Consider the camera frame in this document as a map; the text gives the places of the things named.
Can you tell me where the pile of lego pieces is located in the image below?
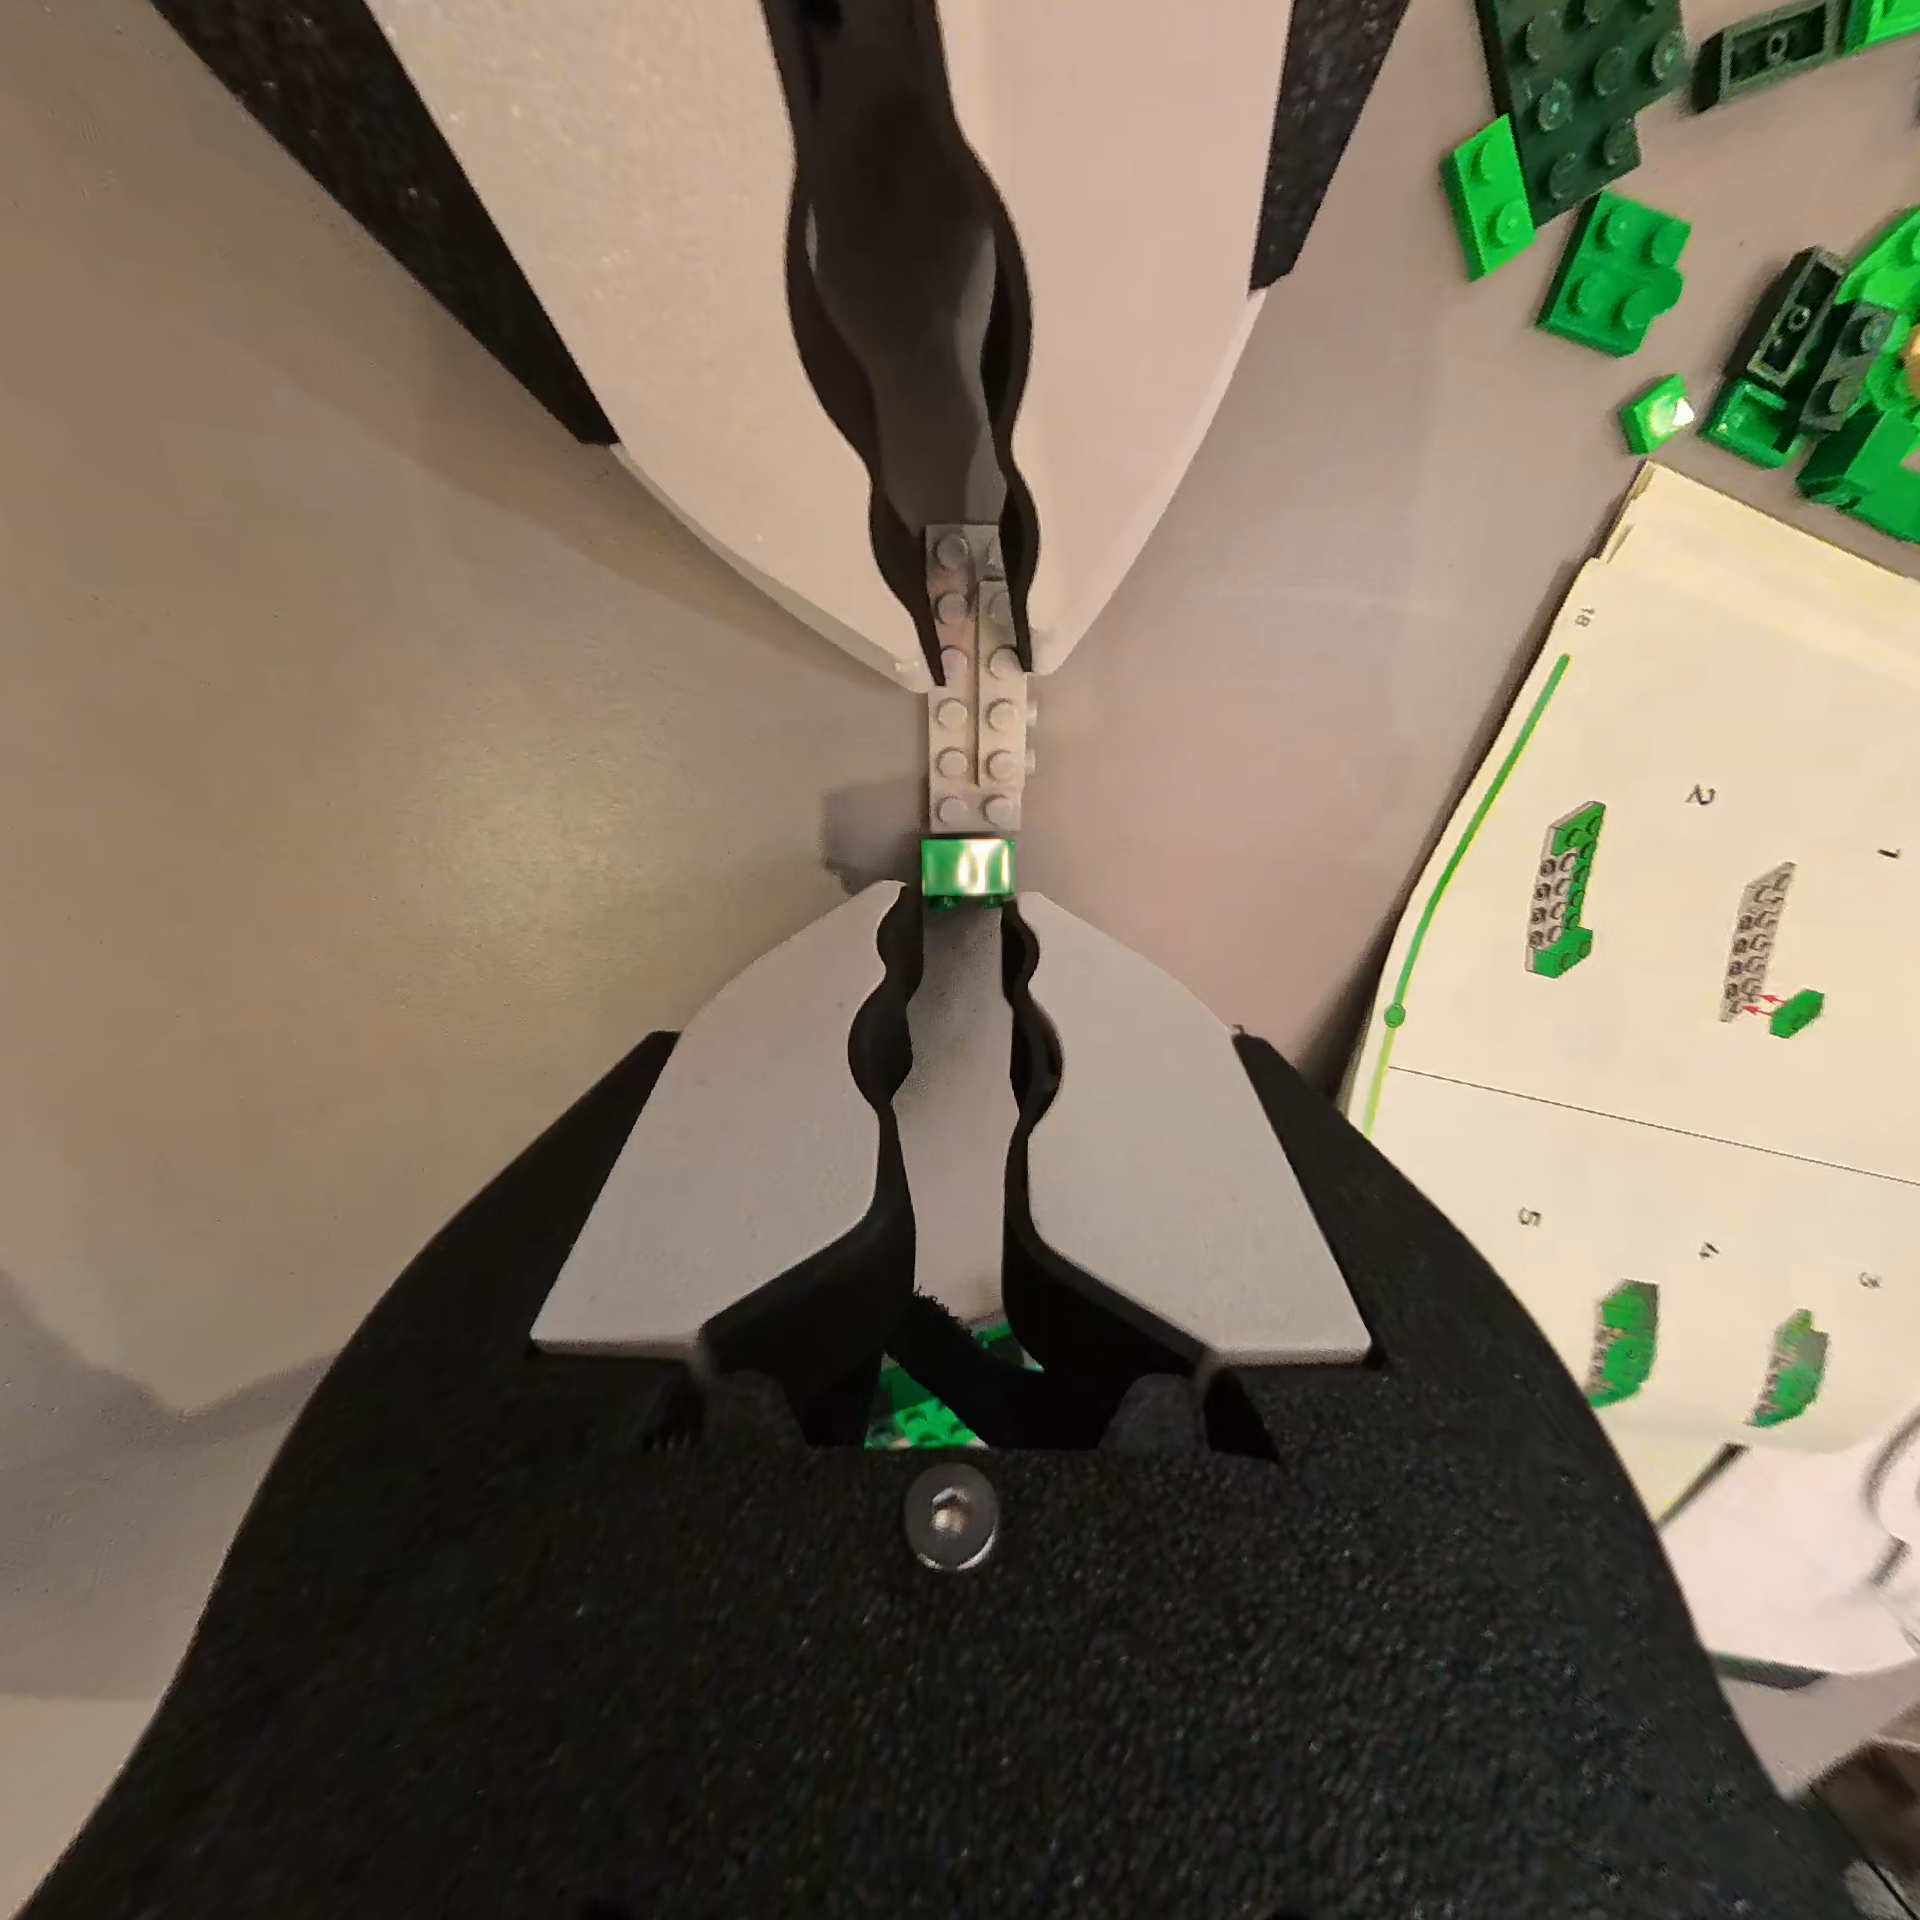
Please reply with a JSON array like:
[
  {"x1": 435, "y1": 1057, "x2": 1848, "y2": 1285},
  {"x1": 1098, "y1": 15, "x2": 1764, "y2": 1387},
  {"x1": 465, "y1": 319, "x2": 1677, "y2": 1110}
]
[{"x1": 1436, "y1": 0, "x2": 1920, "y2": 544}]

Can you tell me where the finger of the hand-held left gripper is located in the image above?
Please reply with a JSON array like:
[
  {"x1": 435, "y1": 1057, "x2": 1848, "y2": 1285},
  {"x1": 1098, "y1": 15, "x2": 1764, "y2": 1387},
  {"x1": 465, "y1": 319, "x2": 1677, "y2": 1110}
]
[
  {"x1": 368, "y1": 0, "x2": 947, "y2": 692},
  {"x1": 863, "y1": 0, "x2": 1324, "y2": 677}
]

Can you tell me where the grey lego wedge plate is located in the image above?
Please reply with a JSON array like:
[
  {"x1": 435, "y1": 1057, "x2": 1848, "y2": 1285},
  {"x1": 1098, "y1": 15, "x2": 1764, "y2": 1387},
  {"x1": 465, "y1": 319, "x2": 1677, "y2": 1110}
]
[{"x1": 920, "y1": 521, "x2": 1039, "y2": 835}]

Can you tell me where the long green lego assembly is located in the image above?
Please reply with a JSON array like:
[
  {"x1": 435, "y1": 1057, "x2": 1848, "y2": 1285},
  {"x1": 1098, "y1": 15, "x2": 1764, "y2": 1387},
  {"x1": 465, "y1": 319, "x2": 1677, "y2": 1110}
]
[{"x1": 869, "y1": 1317, "x2": 1048, "y2": 1452}]

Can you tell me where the small green lego brick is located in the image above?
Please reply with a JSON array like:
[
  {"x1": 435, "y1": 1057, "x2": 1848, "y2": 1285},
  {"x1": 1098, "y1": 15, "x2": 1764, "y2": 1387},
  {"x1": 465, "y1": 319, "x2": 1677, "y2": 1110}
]
[{"x1": 918, "y1": 835, "x2": 1021, "y2": 911}]

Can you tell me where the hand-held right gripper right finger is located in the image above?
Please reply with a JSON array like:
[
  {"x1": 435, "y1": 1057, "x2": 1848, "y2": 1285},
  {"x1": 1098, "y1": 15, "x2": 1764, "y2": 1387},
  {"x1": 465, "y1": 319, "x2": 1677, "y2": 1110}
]
[{"x1": 997, "y1": 888, "x2": 1373, "y2": 1448}]

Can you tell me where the grey desk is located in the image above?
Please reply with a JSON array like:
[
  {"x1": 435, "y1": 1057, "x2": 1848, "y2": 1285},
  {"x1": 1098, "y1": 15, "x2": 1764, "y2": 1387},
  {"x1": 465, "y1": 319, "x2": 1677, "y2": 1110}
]
[{"x1": 0, "y1": 0, "x2": 1920, "y2": 1920}]

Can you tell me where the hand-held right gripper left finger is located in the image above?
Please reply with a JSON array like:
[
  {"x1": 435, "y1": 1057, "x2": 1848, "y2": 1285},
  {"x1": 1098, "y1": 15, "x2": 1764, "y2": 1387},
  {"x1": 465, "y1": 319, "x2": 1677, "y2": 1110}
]
[{"x1": 530, "y1": 883, "x2": 923, "y2": 1448}]

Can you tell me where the lego instruction booklet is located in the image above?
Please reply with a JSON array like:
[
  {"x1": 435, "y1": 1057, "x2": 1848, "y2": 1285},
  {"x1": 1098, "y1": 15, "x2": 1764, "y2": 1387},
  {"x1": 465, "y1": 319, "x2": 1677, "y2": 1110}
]
[{"x1": 1338, "y1": 460, "x2": 1920, "y2": 1519}]

